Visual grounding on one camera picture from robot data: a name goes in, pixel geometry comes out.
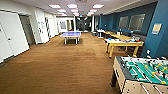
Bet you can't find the white table with dishes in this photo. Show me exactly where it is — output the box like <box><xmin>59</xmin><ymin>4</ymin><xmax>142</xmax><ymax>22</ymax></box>
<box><xmin>103</xmin><ymin>37</ymin><xmax>145</xmax><ymax>59</ymax></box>

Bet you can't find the foosball table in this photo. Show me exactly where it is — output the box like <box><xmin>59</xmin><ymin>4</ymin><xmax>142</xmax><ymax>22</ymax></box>
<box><xmin>110</xmin><ymin>55</ymin><xmax>168</xmax><ymax>94</ymax></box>

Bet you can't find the large wall window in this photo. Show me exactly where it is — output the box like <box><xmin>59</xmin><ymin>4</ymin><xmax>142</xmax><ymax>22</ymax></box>
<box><xmin>117</xmin><ymin>14</ymin><xmax>146</xmax><ymax>33</ymax></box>

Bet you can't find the yellow wall sign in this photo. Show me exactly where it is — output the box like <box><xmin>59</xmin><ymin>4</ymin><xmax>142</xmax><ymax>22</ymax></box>
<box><xmin>151</xmin><ymin>22</ymin><xmax>164</xmax><ymax>35</ymax></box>

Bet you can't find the long wooden table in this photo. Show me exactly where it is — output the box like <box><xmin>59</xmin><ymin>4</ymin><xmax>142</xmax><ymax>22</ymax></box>
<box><xmin>99</xmin><ymin>30</ymin><xmax>135</xmax><ymax>41</ymax></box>

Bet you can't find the white door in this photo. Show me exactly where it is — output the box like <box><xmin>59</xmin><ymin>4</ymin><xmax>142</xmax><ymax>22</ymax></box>
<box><xmin>0</xmin><ymin>11</ymin><xmax>31</xmax><ymax>64</ymax></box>

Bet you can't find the rectangular ceiling light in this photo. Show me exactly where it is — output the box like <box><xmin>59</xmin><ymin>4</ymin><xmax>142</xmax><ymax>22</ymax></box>
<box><xmin>48</xmin><ymin>3</ymin><xmax>62</xmax><ymax>9</ymax></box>
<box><xmin>66</xmin><ymin>3</ymin><xmax>79</xmax><ymax>9</ymax></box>
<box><xmin>91</xmin><ymin>3</ymin><xmax>105</xmax><ymax>9</ymax></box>

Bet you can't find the blue ping pong table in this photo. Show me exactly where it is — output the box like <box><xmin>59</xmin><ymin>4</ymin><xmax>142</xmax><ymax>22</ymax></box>
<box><xmin>59</xmin><ymin>30</ymin><xmax>83</xmax><ymax>45</ymax></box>

